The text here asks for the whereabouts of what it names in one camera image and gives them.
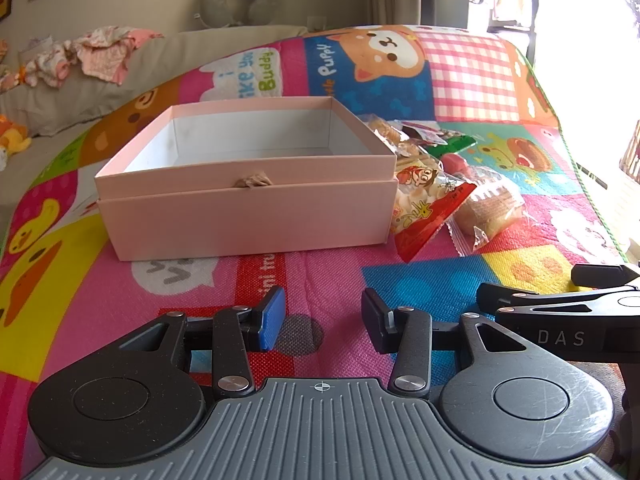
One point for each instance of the pile of pink white clothes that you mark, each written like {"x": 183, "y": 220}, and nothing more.
{"x": 100, "y": 52}

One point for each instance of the biscuit stick tray red dip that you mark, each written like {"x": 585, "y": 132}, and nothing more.
{"x": 492, "y": 200}

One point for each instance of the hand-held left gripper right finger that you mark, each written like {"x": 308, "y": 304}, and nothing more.
{"x": 372, "y": 320}

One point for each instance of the clear bag of brown pastries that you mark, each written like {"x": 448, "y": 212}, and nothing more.
{"x": 387, "y": 132}

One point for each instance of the cartoon print cookie packet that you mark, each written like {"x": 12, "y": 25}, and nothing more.
{"x": 420, "y": 195}

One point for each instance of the wicker basket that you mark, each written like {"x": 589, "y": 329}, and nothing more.
{"x": 632, "y": 155}

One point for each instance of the orange plush toy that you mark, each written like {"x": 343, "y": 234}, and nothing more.
{"x": 12, "y": 137}

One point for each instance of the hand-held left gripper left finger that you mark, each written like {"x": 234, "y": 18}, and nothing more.
{"x": 270, "y": 317}

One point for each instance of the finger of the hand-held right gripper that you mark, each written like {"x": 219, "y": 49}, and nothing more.
{"x": 520, "y": 299}
{"x": 600, "y": 274}

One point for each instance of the green yellow snack packet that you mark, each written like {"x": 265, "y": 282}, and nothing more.
{"x": 450, "y": 144}

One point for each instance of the colourful cartoon play mat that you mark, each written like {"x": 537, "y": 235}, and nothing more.
{"x": 450, "y": 60}

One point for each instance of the pink cardboard box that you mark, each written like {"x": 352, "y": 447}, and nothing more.
{"x": 250, "y": 210}

